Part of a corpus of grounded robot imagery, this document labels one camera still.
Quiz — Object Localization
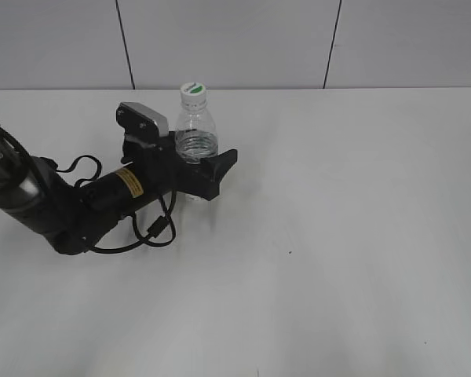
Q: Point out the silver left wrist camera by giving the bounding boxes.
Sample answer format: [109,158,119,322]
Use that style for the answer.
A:
[116,102,170,148]

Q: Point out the white green bottle cap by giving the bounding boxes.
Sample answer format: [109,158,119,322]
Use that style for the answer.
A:
[180,82,206,107]

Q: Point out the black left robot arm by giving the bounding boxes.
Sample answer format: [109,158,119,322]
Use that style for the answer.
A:
[0,123,238,255]

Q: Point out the clear plastic water bottle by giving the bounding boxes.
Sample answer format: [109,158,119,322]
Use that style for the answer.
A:
[174,97,220,202]

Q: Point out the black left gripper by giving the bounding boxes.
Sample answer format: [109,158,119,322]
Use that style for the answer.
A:
[122,130,238,201]

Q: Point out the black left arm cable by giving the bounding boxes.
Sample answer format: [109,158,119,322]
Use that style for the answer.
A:
[54,155,177,253]

